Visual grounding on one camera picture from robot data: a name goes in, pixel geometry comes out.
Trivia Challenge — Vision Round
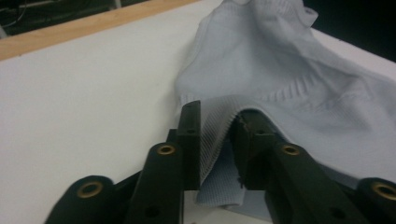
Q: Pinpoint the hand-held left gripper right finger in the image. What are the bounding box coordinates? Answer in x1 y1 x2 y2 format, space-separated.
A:
230 108 282 190

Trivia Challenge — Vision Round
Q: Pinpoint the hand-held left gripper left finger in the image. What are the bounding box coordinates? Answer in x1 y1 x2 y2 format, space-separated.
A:
177 100 202 191

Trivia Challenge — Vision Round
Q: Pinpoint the light blue knit garment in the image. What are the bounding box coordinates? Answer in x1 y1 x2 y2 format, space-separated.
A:
174 0 396 222

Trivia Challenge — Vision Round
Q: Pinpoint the white table mat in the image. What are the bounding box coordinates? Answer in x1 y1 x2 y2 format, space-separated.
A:
0 0 396 224

